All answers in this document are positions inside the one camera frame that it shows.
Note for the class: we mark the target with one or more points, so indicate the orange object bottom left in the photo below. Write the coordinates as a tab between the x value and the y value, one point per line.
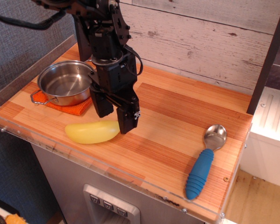
12	219

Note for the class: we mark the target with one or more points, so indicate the stainless steel pot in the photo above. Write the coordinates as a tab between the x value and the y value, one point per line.
65	83

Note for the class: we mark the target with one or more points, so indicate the grey dispenser button panel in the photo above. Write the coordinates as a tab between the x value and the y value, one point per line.
105	208

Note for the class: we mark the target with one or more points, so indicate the orange cloth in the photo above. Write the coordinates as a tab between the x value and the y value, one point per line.
78	109

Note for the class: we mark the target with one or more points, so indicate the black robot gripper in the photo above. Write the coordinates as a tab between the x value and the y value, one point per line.
112	84

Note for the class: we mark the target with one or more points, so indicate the blue handled metal spoon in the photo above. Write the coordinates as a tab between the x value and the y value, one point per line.
214	138

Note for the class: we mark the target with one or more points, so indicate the dark post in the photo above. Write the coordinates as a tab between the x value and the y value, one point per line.
84	47
262	79

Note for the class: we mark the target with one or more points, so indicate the yellow plastic banana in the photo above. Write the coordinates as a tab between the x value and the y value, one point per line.
92	133

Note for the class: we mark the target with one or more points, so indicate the dark right post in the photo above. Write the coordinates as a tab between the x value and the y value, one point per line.
262	79

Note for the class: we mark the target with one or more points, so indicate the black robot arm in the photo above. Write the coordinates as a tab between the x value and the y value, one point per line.
102	37

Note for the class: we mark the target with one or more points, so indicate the silver toy fridge cabinet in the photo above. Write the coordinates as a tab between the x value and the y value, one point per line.
67	179

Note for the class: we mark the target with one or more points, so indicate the dark left post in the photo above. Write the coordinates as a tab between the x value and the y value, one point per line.
84	47

